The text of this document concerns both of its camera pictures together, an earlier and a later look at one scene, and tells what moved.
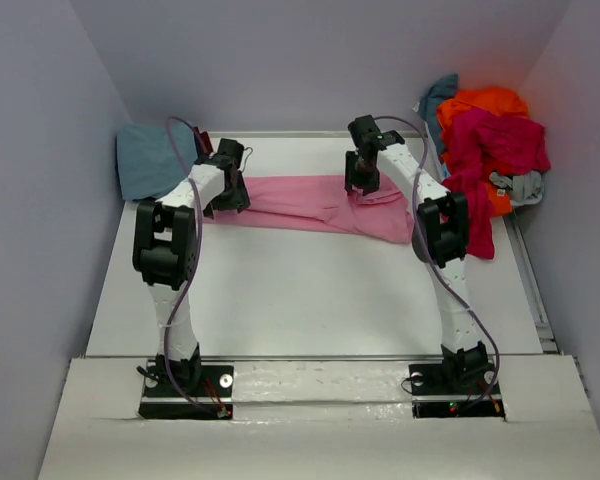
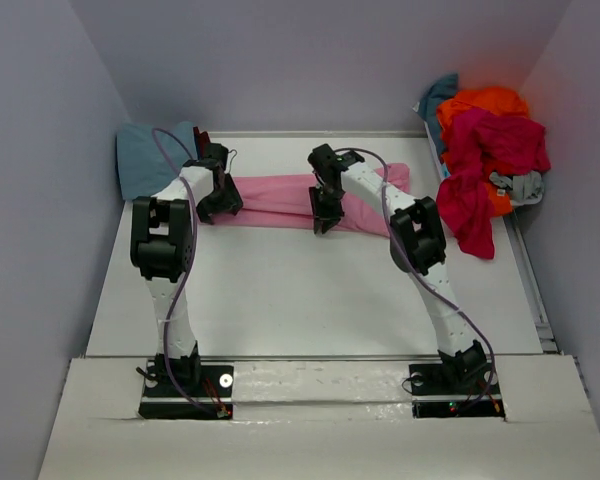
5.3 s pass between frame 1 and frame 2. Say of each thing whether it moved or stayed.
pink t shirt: stayed
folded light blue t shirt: stayed
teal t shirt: stayed
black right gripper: moved
